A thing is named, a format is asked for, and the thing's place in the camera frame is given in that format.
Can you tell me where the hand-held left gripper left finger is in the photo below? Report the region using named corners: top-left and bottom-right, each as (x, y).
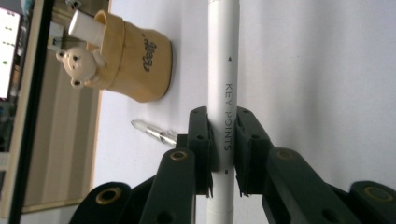
top-left (138, 106), bottom-right (217, 224)

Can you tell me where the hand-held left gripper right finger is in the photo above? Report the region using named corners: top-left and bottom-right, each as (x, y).
top-left (233, 106), bottom-right (362, 224)

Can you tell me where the long white pen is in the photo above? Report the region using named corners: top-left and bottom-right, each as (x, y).
top-left (206, 0), bottom-right (241, 224)

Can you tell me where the tan bear pen holder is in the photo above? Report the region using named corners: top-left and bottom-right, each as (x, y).
top-left (55, 8), bottom-right (173, 104)

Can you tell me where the short thick white marker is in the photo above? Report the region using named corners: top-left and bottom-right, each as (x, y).
top-left (68, 8), bottom-right (106, 47)

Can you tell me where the silver pen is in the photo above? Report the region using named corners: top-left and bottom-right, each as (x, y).
top-left (130, 119), bottom-right (179, 147)

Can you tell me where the white table mat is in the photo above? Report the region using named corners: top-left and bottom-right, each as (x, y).
top-left (92, 0), bottom-right (396, 224)

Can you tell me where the wooden table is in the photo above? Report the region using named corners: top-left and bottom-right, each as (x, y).
top-left (21, 0), bottom-right (113, 216)

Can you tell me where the monitor screen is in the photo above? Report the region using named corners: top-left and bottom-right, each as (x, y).
top-left (0, 6), bottom-right (21, 101)

